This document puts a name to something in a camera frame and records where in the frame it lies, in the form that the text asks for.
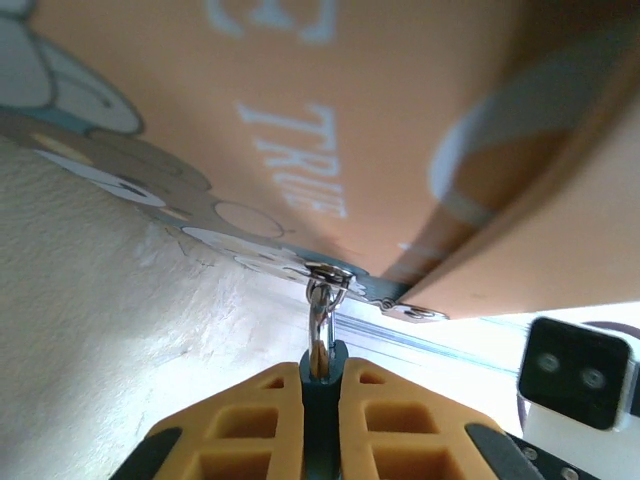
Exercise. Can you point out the orange bear print box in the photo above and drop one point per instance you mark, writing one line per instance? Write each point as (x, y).
(350, 125)

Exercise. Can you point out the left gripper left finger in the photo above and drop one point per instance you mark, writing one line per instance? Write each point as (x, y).
(235, 425)

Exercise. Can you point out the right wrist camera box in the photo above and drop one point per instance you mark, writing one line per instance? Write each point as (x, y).
(575, 377)

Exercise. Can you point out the aluminium side frame rail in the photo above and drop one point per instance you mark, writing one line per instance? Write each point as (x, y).
(425, 345)

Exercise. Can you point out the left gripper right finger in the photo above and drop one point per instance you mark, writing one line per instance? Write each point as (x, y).
(405, 425)

